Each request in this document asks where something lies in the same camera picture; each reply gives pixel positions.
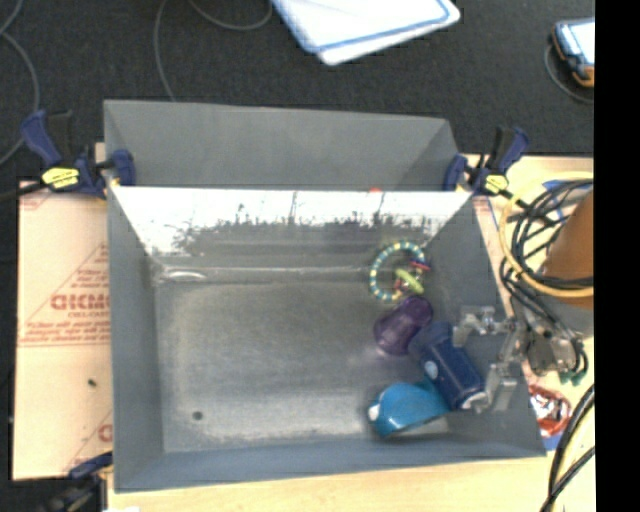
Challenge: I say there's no dark blue cylinder cup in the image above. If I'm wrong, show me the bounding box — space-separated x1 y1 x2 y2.
407 320 489 412

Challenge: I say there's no red and silver packet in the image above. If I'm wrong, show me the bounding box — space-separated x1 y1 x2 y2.
527 383 573 439

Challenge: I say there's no clear purple cup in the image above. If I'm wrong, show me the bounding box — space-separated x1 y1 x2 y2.
373 294 435 357

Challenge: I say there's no brown cardboard board red print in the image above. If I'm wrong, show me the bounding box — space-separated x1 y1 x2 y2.
10 179 115 481

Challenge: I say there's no teal and yellow ring toy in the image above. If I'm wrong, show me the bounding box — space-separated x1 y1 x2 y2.
368 239 432 304

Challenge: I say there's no light blue rounded toy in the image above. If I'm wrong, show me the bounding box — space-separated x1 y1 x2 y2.
367 379 451 440

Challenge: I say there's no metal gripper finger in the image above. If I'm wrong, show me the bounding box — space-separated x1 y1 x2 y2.
452 305 516 349
459 362 520 415

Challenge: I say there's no grey metal bin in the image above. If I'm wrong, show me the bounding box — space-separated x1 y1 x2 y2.
102 99 549 494

